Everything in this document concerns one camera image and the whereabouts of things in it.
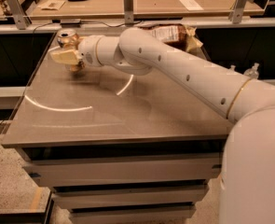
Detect clear plastic bottle right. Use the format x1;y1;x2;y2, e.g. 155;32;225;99
244;63;259;79

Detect grey drawer cabinet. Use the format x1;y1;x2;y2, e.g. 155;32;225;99
3;56;231;224

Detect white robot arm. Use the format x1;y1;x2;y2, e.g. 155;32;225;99
50;28;275;224

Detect metal bracket middle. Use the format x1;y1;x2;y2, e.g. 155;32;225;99
123;0;134;26

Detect metal bracket left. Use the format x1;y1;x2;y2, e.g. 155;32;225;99
7;0;31;30

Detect orange soda can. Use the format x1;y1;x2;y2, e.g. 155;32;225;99
57;28;85;73

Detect brown chip bag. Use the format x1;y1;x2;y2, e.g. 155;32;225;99
143;24;203;52

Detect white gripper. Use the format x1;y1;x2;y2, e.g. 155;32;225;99
50;35;103;67

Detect white paper sheet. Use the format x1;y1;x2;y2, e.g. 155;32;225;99
179;0;203;11

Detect small paper card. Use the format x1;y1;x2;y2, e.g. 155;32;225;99
38;0;64;10

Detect clear plastic bottle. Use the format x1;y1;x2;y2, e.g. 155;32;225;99
227;65;236;75
244;63;259;79

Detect clear plastic bottle left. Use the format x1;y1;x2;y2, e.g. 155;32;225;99
227;65;236;75

